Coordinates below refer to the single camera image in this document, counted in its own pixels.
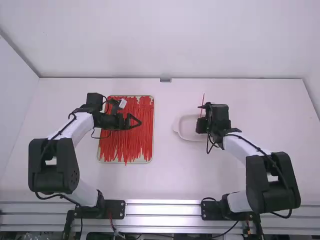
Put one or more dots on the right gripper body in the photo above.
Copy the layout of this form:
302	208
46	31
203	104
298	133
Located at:
202	125

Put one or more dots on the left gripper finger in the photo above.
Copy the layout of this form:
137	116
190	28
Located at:
133	117
136	124

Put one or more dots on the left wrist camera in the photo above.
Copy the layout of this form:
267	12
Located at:
122	103

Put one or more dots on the white dish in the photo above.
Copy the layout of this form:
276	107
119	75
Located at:
185	127

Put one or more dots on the pale tray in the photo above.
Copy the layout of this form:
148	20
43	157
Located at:
149	160

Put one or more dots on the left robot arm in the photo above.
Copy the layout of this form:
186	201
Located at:
75	127

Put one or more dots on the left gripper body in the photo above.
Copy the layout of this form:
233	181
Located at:
116	122

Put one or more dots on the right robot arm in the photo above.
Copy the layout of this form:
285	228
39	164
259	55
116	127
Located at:
250	147

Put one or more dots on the silver rails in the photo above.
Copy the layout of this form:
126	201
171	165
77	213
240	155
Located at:
162	212

